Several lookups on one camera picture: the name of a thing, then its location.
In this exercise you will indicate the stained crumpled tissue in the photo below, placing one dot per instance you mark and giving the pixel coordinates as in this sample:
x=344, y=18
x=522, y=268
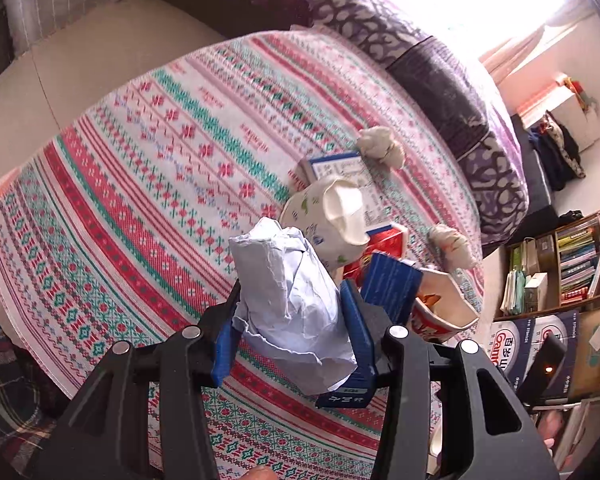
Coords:
x=454, y=246

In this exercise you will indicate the plaid fabric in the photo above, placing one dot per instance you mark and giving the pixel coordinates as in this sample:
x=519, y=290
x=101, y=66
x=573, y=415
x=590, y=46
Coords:
x=30, y=406

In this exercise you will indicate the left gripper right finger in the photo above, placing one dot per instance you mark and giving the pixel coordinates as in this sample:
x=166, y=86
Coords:
x=366, y=324

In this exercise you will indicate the white drawer cabinet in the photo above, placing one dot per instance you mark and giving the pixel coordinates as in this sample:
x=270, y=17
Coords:
x=569, y=105

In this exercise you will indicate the folded clothes pile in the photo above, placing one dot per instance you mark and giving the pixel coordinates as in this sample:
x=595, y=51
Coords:
x=558, y=152

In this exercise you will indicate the crumpled white tissue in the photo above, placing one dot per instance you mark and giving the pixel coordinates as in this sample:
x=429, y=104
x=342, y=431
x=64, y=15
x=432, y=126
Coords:
x=380, y=144

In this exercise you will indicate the pale blue paper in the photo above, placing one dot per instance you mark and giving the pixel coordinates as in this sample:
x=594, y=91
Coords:
x=289, y=308

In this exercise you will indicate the patterned striped tablecloth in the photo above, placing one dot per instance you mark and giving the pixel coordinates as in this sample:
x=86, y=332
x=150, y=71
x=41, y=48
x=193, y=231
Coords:
x=119, y=227

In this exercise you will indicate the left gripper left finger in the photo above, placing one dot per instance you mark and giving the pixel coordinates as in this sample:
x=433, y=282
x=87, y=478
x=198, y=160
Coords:
x=220, y=340

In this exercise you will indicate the red noodle carton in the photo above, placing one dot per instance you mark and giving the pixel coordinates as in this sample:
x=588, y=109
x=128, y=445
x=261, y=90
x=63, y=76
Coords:
x=441, y=310

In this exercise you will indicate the white blue carton box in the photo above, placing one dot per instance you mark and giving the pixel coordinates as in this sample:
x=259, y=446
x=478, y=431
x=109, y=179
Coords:
x=351, y=166

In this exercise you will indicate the wooden bookshelf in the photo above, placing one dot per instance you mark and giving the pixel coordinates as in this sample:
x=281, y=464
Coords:
x=554, y=272

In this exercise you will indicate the crushed white paper cup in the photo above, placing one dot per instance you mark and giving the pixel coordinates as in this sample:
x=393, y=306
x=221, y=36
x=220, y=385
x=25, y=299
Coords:
x=330, y=215

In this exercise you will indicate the black leather bench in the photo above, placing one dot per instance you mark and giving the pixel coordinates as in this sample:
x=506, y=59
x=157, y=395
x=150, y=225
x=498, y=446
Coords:
x=541, y=215

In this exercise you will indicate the lower Ganten water box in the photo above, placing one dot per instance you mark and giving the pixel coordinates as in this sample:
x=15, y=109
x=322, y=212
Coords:
x=510, y=346

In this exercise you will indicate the purple patterned bed quilt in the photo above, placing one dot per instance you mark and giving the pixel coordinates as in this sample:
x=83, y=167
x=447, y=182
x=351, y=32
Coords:
x=456, y=93

